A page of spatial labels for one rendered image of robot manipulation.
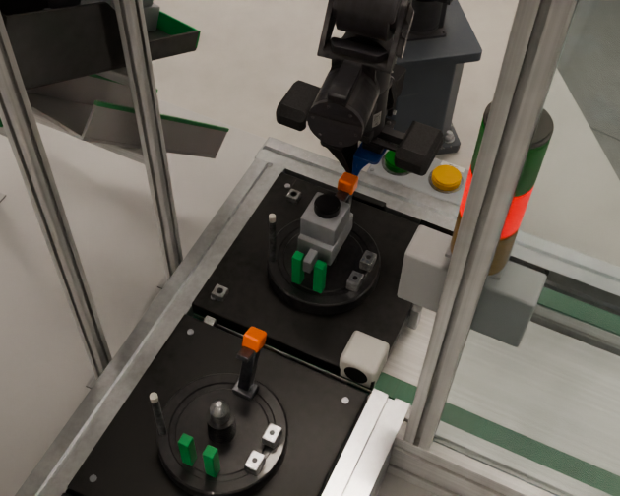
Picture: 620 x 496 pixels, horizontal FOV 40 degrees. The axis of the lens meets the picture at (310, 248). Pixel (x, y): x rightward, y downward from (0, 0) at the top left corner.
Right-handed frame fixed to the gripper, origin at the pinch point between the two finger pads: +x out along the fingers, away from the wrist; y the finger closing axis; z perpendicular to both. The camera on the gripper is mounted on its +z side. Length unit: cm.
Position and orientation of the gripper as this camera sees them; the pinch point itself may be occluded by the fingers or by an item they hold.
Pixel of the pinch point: (355, 155)
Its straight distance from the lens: 102.4
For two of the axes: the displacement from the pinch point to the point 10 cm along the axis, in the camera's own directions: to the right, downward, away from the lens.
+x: -0.2, 5.8, 8.1
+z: 4.4, -7.2, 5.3
